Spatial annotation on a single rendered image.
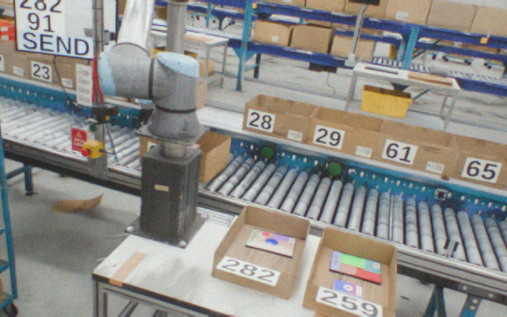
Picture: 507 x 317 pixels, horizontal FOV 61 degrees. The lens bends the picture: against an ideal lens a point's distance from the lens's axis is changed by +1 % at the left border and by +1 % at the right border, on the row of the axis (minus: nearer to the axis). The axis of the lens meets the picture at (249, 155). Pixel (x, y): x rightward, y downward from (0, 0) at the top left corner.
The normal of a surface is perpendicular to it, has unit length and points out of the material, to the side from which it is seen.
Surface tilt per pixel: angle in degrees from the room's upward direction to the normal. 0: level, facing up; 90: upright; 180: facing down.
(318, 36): 89
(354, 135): 90
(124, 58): 31
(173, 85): 90
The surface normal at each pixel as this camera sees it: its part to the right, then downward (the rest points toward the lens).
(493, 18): -0.31, 0.33
